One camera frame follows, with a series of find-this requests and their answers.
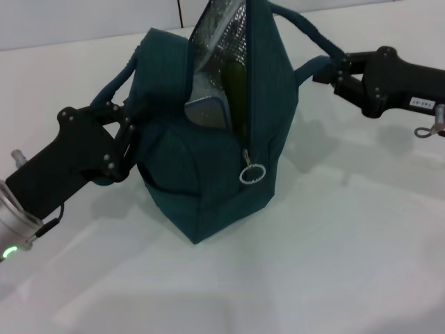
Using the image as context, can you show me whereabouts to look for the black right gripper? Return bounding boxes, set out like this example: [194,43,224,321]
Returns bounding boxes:
[312,45,445,119]

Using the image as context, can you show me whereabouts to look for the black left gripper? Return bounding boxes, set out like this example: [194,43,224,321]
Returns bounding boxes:
[5,104,140,221]

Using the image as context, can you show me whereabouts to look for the clear plastic food container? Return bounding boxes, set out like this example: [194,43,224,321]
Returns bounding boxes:
[184,97,232,132]

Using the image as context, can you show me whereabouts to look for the dark teal zip bag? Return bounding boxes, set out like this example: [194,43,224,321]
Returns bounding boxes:
[92,0,349,246]

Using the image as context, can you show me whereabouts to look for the green cucumber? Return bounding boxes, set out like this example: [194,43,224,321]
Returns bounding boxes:
[222,58,249,141]

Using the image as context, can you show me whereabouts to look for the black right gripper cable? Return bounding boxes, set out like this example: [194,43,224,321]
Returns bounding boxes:
[414,104,445,140]

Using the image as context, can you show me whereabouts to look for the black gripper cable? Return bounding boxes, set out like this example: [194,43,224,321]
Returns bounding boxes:
[414,104,445,140]
[25,203,65,250]

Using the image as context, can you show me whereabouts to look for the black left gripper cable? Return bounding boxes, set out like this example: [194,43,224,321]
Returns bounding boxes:
[25,203,65,250]

